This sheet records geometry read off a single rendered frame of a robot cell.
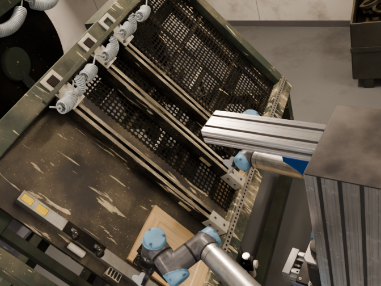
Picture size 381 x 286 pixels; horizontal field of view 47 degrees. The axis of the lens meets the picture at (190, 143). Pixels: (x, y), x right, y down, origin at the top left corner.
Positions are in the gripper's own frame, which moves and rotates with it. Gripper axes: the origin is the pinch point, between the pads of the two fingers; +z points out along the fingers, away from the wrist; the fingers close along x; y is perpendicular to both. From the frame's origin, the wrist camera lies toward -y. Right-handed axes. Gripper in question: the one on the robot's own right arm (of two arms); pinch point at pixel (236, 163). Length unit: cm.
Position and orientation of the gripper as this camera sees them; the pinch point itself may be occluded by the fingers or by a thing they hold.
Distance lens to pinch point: 208.7
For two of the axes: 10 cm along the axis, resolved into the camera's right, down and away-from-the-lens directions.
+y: -8.6, -4.8, 1.9
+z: -1.4, 5.8, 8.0
